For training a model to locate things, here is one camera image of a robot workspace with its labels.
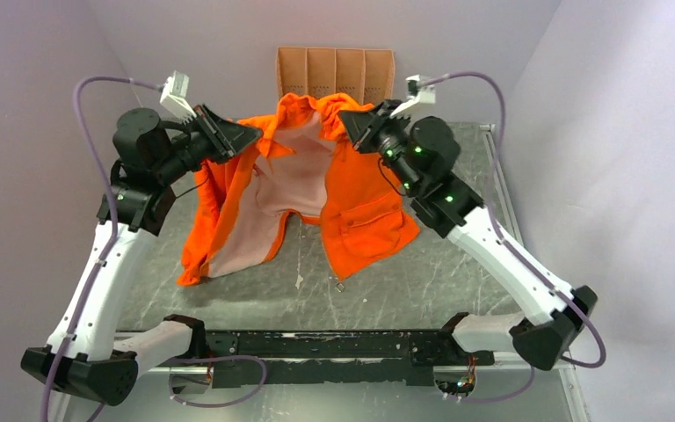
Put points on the tan perforated organizer rack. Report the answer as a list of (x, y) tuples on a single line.
[(367, 75)]

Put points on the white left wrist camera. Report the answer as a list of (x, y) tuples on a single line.
[(173, 96)]

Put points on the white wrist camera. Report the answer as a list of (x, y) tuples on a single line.
[(421, 97), (173, 96)]

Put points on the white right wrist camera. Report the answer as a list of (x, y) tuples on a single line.
[(421, 97)]

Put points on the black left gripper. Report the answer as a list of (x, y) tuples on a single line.
[(228, 139)]

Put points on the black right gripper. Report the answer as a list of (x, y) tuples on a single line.
[(364, 126)]

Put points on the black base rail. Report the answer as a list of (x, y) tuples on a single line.
[(410, 356)]

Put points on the orange jacket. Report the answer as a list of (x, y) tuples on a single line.
[(303, 165)]

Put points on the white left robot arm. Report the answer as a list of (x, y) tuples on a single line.
[(82, 357)]

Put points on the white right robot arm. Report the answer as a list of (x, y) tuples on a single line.
[(421, 156)]

